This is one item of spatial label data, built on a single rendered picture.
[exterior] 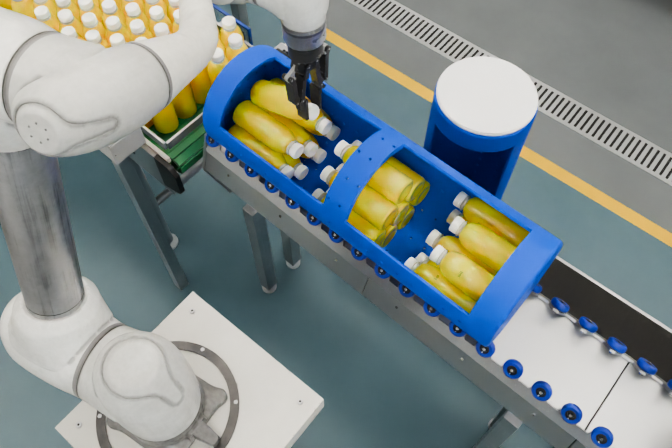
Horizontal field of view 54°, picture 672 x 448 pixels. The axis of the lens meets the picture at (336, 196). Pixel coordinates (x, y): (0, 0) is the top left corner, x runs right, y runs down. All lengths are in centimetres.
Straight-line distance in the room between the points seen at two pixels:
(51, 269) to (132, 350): 20
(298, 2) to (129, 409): 77
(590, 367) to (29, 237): 122
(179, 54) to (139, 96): 11
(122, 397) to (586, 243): 214
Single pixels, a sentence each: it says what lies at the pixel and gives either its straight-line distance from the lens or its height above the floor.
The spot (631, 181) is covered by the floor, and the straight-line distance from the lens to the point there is 317.
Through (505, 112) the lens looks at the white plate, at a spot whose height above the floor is 104.
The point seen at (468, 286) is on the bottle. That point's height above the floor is 113.
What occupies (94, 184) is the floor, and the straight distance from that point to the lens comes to 307.
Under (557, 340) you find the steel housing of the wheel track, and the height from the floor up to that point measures 93.
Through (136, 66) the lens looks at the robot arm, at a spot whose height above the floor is 182.
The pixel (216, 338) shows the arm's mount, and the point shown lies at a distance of 150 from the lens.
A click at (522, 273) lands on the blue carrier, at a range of 138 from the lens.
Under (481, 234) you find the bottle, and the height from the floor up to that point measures 116.
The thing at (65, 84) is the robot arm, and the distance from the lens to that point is 83.
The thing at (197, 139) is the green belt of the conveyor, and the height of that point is 90.
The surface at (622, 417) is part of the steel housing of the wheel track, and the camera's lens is 168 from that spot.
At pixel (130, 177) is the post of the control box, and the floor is 81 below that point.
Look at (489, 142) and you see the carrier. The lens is 182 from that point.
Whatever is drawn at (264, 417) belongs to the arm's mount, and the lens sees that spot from 143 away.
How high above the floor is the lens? 244
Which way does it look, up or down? 59 degrees down
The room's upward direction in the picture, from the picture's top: straight up
